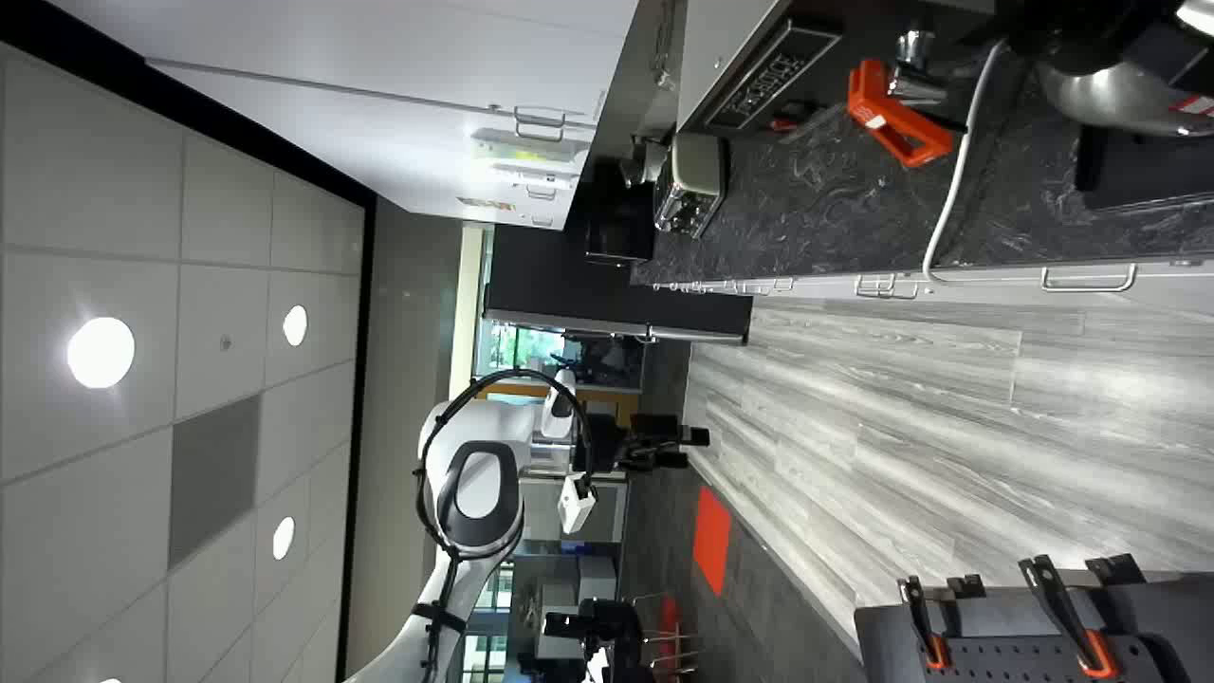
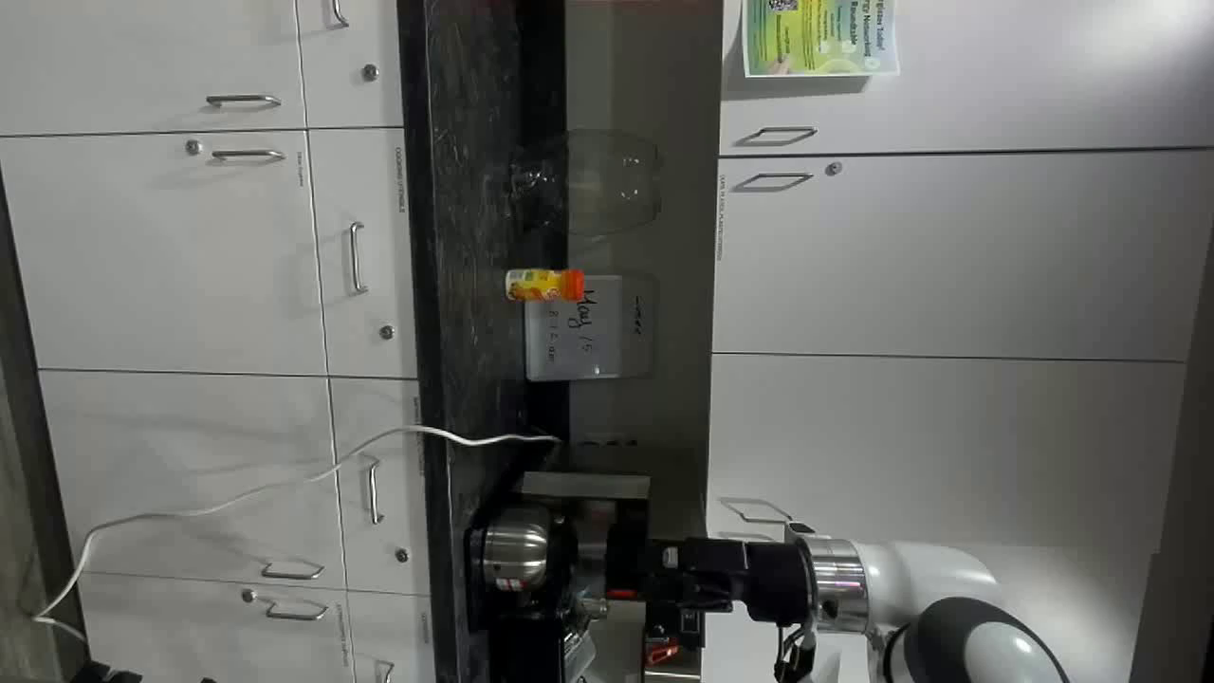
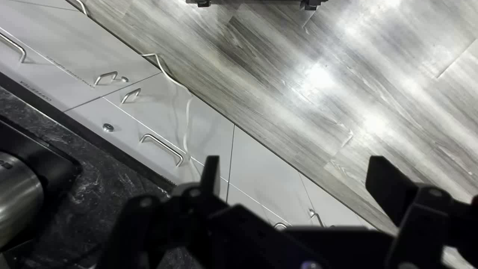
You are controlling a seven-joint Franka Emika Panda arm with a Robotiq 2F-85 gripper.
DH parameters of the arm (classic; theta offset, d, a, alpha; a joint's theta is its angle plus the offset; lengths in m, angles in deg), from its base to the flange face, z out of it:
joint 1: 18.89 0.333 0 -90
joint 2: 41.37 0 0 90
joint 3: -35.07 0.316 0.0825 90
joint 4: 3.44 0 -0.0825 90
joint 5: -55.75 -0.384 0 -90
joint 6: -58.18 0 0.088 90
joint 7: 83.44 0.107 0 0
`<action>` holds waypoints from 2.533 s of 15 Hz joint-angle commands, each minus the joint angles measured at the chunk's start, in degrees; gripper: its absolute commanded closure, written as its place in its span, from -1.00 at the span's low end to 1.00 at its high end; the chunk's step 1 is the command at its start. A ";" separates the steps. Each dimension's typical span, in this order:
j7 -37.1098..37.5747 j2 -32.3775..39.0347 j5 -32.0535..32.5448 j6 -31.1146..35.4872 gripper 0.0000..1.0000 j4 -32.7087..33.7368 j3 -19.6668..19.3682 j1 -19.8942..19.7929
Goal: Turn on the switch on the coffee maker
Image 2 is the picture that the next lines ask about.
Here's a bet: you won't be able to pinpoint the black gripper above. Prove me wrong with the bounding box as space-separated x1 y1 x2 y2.
655 538 813 623

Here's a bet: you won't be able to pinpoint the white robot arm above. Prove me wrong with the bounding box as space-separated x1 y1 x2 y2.
644 523 1075 683

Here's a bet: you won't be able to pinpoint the black steel coffee maker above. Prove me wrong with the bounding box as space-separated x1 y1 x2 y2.
469 472 650 683

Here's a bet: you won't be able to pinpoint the white upper cabinets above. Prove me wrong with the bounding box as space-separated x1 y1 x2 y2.
710 0 1214 683

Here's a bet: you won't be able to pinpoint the white cabinets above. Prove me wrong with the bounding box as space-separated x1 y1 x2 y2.
710 0 1214 683
0 0 438 683

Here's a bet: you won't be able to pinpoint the orange yellow bottle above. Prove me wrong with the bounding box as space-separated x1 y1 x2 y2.
506 270 588 304

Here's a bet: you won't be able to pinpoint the green poster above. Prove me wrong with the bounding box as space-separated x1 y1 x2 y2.
741 0 900 79

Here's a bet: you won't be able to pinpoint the white lower cabinets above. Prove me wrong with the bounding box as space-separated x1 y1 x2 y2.
0 0 438 683

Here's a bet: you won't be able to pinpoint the white power cable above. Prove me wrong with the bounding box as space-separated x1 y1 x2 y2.
29 423 564 647

